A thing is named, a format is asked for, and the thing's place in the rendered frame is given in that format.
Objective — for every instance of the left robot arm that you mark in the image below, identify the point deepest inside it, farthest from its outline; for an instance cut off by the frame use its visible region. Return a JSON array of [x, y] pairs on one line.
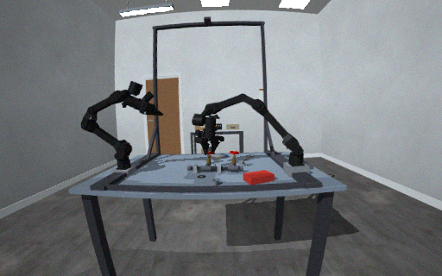
[[297, 155]]

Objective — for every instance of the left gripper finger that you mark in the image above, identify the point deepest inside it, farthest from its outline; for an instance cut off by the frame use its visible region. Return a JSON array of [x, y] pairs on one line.
[[205, 147], [214, 145]]

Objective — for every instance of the grey metal frame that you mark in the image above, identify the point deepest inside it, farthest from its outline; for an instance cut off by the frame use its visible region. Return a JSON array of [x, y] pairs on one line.
[[156, 136]]

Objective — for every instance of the red rectangular block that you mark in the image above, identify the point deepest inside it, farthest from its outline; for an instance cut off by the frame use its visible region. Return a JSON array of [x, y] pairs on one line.
[[258, 177]]

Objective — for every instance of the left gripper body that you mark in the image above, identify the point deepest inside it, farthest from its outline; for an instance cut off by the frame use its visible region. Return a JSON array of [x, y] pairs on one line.
[[209, 136]]

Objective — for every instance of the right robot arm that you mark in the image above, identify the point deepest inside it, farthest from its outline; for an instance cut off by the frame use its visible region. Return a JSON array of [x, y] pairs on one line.
[[122, 147]]

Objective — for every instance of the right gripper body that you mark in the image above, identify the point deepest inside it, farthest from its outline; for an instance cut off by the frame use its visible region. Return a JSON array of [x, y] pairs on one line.
[[137, 104]]

